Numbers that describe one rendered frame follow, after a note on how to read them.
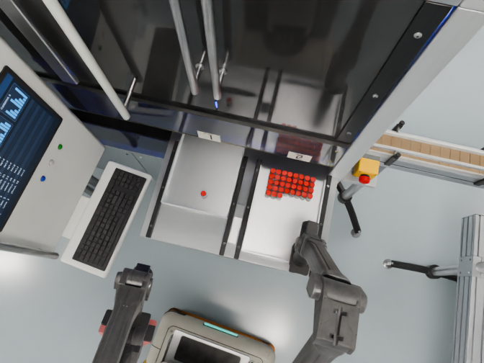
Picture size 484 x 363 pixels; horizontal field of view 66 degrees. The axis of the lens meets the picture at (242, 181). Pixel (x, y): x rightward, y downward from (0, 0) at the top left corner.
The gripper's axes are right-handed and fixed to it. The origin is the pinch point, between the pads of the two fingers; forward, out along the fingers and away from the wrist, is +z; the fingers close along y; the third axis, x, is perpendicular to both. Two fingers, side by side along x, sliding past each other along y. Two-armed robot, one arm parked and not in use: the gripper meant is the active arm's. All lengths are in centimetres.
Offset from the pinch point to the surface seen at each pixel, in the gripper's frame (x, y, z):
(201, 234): 37.0, 3.9, 2.1
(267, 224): 13.2, 13.2, 0.4
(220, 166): 36.4, 31.6, -3.4
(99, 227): 78, -1, 9
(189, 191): 46.0, 18.9, -1.1
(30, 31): 85, 27, -63
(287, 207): 7.0, 21.5, -1.0
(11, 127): 88, 6, -48
